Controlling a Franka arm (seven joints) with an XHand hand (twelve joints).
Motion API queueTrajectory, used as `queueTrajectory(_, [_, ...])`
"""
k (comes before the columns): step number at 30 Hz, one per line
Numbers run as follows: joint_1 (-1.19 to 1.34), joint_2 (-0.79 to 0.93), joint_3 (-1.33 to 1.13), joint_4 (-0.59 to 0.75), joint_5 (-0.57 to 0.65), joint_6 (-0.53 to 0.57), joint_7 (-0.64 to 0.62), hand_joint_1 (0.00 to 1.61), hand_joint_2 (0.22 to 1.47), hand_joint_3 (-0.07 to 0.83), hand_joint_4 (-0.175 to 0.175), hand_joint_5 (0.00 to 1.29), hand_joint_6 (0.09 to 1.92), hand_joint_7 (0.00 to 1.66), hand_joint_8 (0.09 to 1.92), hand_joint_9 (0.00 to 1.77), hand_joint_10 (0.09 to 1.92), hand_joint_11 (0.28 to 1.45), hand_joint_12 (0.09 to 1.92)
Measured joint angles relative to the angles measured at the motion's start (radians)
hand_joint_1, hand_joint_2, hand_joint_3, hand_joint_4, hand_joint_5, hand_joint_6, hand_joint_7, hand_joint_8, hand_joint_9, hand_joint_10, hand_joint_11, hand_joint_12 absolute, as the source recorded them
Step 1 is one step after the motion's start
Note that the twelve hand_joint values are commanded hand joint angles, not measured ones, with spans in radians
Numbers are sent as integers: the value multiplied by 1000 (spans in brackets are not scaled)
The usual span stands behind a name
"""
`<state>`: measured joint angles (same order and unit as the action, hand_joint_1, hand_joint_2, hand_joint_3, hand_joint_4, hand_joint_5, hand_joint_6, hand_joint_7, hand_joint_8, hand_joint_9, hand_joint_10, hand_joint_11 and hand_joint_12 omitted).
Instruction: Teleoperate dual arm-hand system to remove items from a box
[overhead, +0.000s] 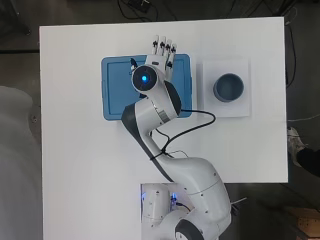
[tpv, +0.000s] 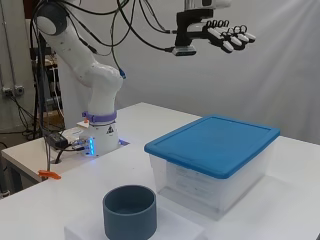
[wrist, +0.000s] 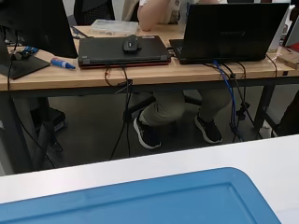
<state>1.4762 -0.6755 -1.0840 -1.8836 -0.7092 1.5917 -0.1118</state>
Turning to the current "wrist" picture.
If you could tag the blue plastic box lid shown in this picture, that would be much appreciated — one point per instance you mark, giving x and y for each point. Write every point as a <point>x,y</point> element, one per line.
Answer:
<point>155,202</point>

